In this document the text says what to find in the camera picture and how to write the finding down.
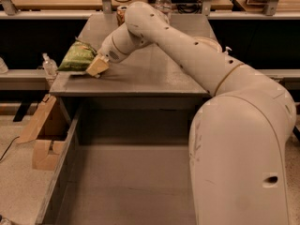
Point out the open cardboard box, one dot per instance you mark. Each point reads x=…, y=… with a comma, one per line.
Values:
x=47, y=130

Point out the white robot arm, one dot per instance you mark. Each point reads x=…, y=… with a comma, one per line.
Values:
x=237, y=138

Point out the patterned drink can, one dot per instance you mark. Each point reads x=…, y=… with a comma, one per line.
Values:
x=120, y=14

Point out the clear sanitizer bottle left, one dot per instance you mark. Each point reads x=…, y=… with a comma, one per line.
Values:
x=49, y=65

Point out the white paper bowl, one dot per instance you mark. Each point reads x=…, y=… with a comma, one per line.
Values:
x=210, y=42

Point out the white pump bottle right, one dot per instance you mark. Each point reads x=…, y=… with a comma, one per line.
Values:
x=228, y=50

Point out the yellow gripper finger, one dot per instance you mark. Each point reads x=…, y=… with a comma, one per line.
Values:
x=97, y=66

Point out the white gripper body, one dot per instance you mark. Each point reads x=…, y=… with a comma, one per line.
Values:
x=108, y=50

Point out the open grey drawer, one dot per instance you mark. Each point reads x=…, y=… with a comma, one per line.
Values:
x=122, y=167

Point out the clear plastic water bottle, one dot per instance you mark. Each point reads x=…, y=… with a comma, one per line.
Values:
x=164, y=6

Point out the green jalapeno chip bag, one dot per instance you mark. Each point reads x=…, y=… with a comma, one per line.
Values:
x=78, y=57

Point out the black stand leg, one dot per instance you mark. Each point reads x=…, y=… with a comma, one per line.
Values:
x=296, y=133

